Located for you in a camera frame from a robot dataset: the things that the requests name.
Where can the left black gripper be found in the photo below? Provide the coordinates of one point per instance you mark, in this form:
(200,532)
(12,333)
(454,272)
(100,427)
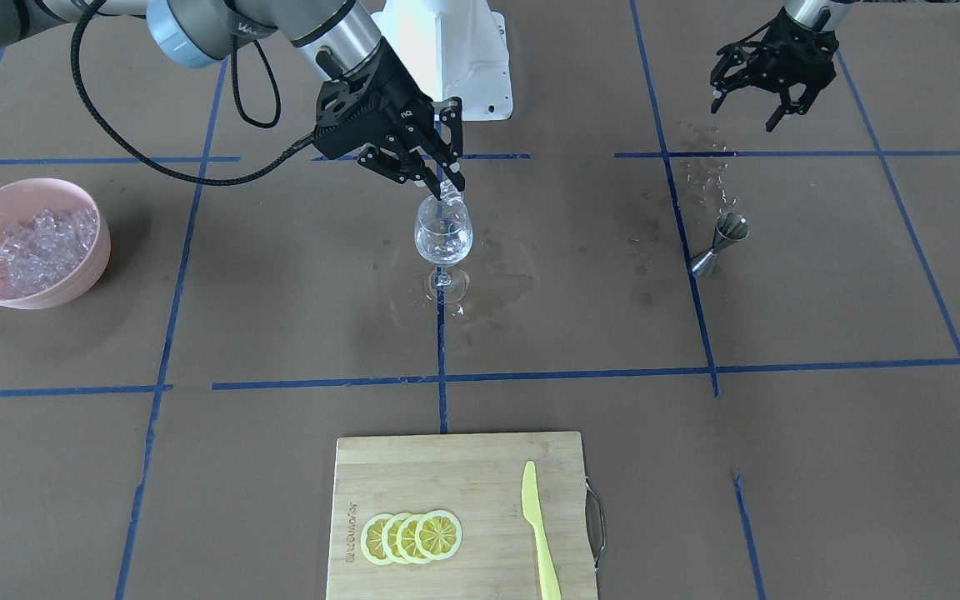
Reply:
(790,52)

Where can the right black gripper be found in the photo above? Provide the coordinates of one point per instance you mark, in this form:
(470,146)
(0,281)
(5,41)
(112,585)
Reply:
(404,93)

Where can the clear ice cube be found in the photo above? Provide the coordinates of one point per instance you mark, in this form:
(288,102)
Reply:
(450,195)

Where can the steel jigger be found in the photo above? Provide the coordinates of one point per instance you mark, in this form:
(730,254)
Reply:
(730,228)

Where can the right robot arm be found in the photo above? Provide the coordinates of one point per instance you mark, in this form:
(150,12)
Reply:
(337,37)

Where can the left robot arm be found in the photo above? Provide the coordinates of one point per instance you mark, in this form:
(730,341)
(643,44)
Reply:
(822,15)

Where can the clear wine glass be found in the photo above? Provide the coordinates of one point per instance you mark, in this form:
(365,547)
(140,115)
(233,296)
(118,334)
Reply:
(443,236)

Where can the pile of ice cubes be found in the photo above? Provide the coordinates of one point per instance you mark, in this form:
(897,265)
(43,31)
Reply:
(40,252)

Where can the bamboo cutting board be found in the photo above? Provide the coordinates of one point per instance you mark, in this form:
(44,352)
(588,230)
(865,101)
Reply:
(478,478)

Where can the yellow plastic knife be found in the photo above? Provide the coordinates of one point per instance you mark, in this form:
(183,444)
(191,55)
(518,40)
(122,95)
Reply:
(548,584)

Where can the pink bowl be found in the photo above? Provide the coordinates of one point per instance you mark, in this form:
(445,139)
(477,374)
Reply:
(21,200)

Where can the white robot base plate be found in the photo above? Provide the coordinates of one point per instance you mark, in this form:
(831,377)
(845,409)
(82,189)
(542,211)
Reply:
(454,49)

